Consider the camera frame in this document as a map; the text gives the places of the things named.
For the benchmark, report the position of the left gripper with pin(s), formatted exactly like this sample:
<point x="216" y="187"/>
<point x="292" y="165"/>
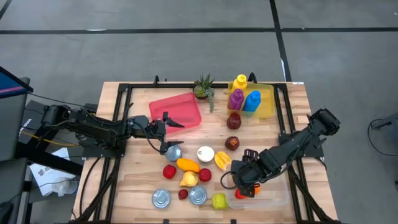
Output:
<point x="143" y="129"/>

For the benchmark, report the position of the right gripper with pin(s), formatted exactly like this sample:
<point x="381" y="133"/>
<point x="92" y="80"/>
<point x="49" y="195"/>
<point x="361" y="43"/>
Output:
<point x="255" y="171"/>

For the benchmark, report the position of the red-orange toy mango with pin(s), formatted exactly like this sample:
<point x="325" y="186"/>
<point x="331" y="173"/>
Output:
<point x="239" y="196"/>

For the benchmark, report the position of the green toy pear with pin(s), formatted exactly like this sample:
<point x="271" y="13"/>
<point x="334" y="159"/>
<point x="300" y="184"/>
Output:
<point x="219" y="201"/>

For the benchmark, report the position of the red plastic bin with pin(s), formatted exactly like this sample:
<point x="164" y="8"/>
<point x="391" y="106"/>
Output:
<point x="180" y="107"/>

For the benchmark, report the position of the clear plastic bin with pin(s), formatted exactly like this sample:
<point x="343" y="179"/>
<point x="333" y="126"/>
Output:
<point x="280" y="196"/>

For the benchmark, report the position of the yellow-orange toy mango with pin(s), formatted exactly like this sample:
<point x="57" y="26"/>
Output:
<point x="187" y="165"/>

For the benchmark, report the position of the red toy apple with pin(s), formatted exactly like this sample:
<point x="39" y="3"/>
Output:
<point x="205" y="174"/>
<point x="169" y="171"/>

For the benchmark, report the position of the yellow toy starfruit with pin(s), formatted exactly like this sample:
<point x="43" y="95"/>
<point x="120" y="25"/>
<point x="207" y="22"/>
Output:
<point x="223" y="160"/>

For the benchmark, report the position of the yellow toy pear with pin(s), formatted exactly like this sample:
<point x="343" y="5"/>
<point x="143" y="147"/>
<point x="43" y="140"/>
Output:
<point x="189" y="179"/>

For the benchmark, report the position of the dark red toy pomegranate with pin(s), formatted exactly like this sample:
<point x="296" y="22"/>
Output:
<point x="234" y="121"/>
<point x="232" y="143"/>

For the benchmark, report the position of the small red toy pomegranate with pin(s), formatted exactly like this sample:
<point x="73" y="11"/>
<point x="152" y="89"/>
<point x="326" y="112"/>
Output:
<point x="183" y="194"/>

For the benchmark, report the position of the purple squeeze bottle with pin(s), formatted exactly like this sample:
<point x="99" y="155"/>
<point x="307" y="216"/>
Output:
<point x="235" y="100"/>

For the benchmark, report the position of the yellow squeeze bottle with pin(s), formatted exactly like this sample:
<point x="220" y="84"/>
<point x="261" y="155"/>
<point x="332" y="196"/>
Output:
<point x="240" y="83"/>

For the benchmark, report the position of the blue squeeze bottle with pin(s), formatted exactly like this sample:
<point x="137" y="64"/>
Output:
<point x="252" y="101"/>

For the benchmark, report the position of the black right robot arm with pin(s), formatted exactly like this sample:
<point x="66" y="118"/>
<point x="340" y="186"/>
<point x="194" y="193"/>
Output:
<point x="295" y="146"/>

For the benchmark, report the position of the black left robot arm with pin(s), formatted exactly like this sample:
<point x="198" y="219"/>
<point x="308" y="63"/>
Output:
<point x="93" y="127"/>

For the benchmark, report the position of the silver tin can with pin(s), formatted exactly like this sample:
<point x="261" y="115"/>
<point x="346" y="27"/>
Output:
<point x="161" y="198"/>
<point x="174" y="154"/>

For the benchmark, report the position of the tin can with pull tab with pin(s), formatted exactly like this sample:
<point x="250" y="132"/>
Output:
<point x="205" y="153"/>

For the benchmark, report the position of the tin can with pink label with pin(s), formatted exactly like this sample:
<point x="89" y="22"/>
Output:
<point x="197" y="195"/>

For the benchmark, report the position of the small potted succulent plant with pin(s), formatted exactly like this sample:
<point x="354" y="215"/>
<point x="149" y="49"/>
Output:
<point x="201" y="91"/>

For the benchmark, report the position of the yellow plastic bin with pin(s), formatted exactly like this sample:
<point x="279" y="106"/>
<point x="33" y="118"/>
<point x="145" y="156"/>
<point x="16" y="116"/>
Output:
<point x="267" y="102"/>

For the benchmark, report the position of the clear plastic cup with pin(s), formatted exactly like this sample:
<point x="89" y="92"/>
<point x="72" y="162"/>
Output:
<point x="66" y="186"/>

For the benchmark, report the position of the black diagonal beam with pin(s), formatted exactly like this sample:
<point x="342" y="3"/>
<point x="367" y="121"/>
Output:
<point x="46" y="158"/>

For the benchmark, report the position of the white paper sheets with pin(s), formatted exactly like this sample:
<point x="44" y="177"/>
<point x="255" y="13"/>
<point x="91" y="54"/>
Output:
<point x="43" y="174"/>

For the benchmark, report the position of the black box with white text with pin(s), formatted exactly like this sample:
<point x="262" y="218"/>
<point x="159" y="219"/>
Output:
<point x="34" y="118"/>

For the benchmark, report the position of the grey cabinet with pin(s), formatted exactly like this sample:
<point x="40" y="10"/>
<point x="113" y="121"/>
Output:
<point x="12" y="124"/>

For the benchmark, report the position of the grey stand leg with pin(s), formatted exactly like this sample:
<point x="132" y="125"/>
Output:
<point x="388" y="121"/>

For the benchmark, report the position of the dark grey seat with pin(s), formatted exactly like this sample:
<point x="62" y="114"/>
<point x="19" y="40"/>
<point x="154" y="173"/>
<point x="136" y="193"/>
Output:
<point x="12" y="180"/>

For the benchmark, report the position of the computer monitor blue screen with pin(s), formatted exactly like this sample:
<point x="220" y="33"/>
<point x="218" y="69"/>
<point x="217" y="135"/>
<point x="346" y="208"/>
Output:
<point x="12" y="87"/>

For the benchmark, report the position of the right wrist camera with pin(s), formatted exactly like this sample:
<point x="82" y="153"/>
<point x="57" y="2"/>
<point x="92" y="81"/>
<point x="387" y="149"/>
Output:
<point x="250" y="155"/>

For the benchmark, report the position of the black arched frame bracket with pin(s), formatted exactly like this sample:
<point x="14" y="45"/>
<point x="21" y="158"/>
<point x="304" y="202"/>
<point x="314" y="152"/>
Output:
<point x="252" y="77"/>
<point x="156" y="80"/>

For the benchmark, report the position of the grey metal post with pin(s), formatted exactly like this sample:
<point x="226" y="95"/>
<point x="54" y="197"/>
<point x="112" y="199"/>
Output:
<point x="25" y="202"/>

